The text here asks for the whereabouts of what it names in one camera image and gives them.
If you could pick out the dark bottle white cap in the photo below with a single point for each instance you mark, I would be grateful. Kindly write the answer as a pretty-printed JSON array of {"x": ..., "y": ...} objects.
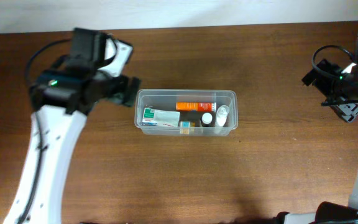
[{"x": 206, "y": 120}]

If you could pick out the orange effervescent tablet tube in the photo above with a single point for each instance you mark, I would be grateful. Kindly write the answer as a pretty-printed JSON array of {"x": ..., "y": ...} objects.
[{"x": 194, "y": 106}]

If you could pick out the clear plastic container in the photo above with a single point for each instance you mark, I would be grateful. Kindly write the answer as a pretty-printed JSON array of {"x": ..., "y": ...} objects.
[{"x": 186, "y": 112}]

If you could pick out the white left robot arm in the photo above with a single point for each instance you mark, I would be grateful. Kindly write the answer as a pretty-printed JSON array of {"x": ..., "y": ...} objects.
[{"x": 62, "y": 97}]

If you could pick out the white green medicine box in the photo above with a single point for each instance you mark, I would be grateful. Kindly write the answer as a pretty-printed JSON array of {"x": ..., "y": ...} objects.
[{"x": 155, "y": 117}]

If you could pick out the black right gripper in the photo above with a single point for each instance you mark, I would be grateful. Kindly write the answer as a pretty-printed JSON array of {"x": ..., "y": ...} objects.
[{"x": 347, "y": 109}]

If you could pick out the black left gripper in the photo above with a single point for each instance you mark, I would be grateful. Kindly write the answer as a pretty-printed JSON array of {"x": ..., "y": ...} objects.
[{"x": 119, "y": 98}]

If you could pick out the white spray bottle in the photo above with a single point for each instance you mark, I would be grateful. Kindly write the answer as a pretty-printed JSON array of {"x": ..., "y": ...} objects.
[{"x": 221, "y": 118}]

